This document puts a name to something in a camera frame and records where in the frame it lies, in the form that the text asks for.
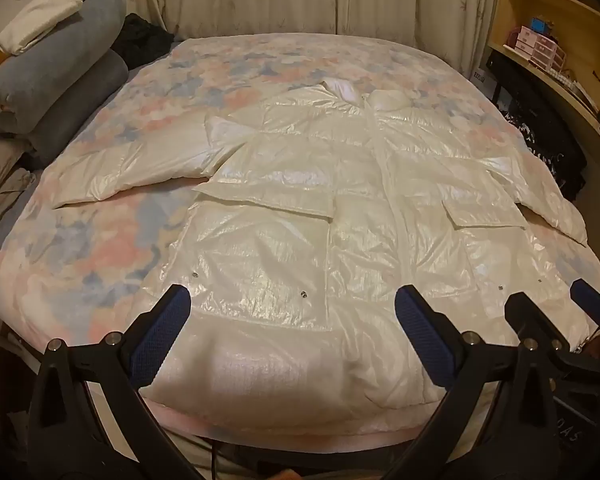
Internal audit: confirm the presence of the pastel printed blanket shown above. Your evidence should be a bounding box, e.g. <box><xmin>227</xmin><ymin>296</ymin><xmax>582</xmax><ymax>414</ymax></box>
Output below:
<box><xmin>0</xmin><ymin>35</ymin><xmax>600</xmax><ymax>441</ymax></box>

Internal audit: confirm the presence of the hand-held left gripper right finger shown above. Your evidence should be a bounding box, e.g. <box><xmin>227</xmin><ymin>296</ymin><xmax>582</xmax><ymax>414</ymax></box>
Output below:
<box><xmin>381</xmin><ymin>285</ymin><xmax>572</xmax><ymax>480</ymax></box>

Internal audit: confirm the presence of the long black case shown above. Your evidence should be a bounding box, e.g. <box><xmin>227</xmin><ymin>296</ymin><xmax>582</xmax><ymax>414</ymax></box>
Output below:
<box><xmin>486</xmin><ymin>50</ymin><xmax>588</xmax><ymax>201</ymax></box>

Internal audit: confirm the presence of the dark grey rolled blanket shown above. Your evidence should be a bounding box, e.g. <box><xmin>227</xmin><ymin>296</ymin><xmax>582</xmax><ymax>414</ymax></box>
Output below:
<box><xmin>0</xmin><ymin>50</ymin><xmax>131</xmax><ymax>168</ymax></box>

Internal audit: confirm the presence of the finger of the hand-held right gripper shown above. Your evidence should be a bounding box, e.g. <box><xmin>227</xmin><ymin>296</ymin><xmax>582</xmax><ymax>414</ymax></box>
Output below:
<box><xmin>569</xmin><ymin>279</ymin><xmax>600</xmax><ymax>333</ymax></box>
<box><xmin>504</xmin><ymin>292</ymin><xmax>576</xmax><ymax>366</ymax></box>

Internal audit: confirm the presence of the row of small white items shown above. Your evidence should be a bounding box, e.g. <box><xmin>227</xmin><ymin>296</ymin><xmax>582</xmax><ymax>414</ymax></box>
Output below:
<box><xmin>550</xmin><ymin>67</ymin><xmax>581</xmax><ymax>92</ymax></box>

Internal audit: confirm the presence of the white fringed folded cloth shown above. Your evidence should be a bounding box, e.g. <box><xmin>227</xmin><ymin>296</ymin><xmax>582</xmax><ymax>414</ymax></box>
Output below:
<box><xmin>0</xmin><ymin>0</ymin><xmax>102</xmax><ymax>56</ymax></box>

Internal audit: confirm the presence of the black white patterned cloth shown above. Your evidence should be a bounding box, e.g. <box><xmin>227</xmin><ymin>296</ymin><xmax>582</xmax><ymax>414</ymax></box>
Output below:
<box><xmin>500</xmin><ymin>110</ymin><xmax>566</xmax><ymax>171</ymax></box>

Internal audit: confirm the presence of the black crumpled garment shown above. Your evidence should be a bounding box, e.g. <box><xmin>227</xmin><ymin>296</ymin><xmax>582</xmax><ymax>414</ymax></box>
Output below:
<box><xmin>111</xmin><ymin>12</ymin><xmax>176</xmax><ymax>68</ymax></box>

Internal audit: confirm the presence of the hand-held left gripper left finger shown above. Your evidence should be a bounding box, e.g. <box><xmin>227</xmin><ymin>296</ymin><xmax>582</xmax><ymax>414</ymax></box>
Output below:
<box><xmin>29</xmin><ymin>284</ymin><xmax>207</xmax><ymax>480</ymax></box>

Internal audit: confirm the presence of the white puffer jacket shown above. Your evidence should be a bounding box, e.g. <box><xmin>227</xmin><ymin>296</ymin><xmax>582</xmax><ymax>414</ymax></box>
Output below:
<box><xmin>50</xmin><ymin>79</ymin><xmax>588</xmax><ymax>423</ymax></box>

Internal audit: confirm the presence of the pink drawer organizer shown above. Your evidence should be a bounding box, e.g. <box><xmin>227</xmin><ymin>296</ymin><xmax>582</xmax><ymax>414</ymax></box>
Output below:
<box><xmin>505</xmin><ymin>25</ymin><xmax>566</xmax><ymax>68</ymax></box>

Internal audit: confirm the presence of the white box with black label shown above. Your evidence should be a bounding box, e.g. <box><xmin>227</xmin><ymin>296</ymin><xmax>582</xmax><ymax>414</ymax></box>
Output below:
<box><xmin>472</xmin><ymin>67</ymin><xmax>498</xmax><ymax>96</ymax></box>

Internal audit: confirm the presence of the beige leaf print curtain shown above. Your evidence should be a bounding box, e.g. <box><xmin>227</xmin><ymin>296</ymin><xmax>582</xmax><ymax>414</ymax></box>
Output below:
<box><xmin>100</xmin><ymin>0</ymin><xmax>503</xmax><ymax>86</ymax></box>

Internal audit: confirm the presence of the wooden desk shelf unit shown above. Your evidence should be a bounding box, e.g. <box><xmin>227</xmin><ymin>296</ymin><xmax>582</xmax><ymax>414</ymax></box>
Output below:
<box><xmin>480</xmin><ymin>0</ymin><xmax>600</xmax><ymax>171</ymax></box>

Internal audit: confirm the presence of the blue-grey rolled blanket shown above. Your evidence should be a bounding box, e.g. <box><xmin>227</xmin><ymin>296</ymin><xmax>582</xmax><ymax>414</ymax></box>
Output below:
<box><xmin>0</xmin><ymin>0</ymin><xmax>128</xmax><ymax>133</ymax></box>

